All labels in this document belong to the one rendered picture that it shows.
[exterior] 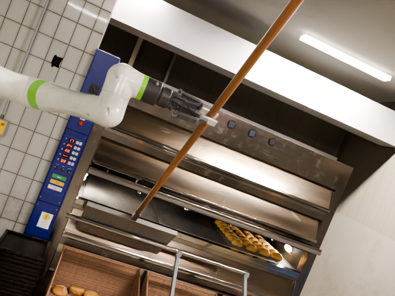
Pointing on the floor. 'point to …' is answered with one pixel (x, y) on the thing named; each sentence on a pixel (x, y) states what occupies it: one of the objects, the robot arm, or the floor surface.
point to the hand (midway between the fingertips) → (208, 116)
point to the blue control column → (99, 67)
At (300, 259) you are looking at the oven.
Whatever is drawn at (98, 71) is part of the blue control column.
